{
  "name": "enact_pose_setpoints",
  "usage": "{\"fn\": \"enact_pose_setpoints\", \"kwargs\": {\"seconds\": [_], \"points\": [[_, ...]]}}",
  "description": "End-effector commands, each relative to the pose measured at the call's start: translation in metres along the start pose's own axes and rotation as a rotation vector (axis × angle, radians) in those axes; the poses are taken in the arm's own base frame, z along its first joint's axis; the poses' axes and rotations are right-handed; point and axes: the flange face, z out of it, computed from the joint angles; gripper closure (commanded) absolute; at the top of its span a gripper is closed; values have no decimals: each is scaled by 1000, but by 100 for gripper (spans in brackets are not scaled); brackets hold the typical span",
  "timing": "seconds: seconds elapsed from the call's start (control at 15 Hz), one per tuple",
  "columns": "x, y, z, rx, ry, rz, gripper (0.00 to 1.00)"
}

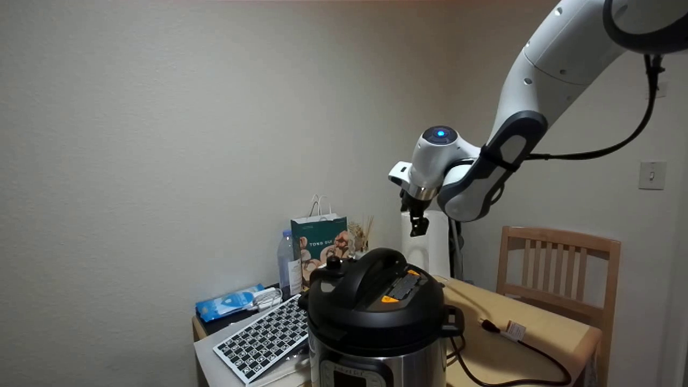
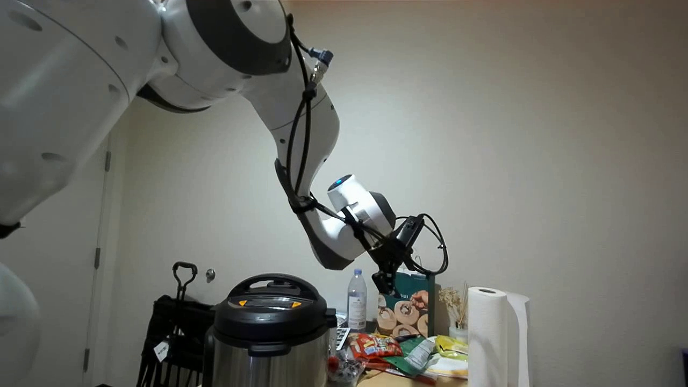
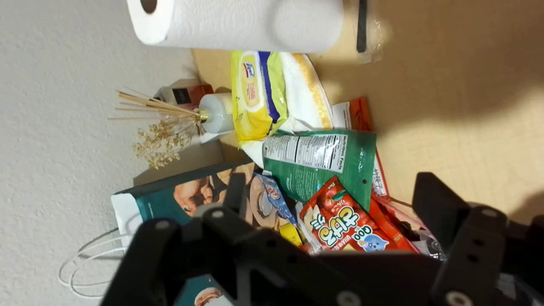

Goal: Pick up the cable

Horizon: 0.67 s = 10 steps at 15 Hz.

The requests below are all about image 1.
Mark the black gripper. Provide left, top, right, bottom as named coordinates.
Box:
left=399, top=185, right=434, bottom=239

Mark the black power cable white tag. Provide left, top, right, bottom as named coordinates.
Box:
left=446, top=315, right=577, bottom=387

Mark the white paper towel roll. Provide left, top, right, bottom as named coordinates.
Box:
left=399, top=207, right=452, bottom=280

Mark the brown dried plant bundle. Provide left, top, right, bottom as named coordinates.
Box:
left=346, top=217, right=376, bottom=263

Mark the black steel pressure cooker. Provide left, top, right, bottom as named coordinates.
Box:
left=298, top=246, right=466, bottom=387

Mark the green paper gift bag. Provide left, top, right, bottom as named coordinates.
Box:
left=289, top=191, right=350, bottom=290

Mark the clear plastic water bottle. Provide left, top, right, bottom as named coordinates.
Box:
left=276, top=228, right=304, bottom=302

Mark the small white packet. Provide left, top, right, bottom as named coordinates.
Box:
left=249, top=283, right=285, bottom=311

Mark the wooden slatted chair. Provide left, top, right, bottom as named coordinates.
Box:
left=495, top=224, right=623, bottom=387

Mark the blue wet wipes pack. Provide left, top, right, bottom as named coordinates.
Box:
left=193, top=283, right=265, bottom=327

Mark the black vacuum handle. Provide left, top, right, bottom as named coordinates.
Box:
left=446, top=217, right=465, bottom=281

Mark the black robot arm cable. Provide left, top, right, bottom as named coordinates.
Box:
left=524, top=51, right=667, bottom=164

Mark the white wall light switch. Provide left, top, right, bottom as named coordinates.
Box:
left=637, top=159, right=670, bottom=194

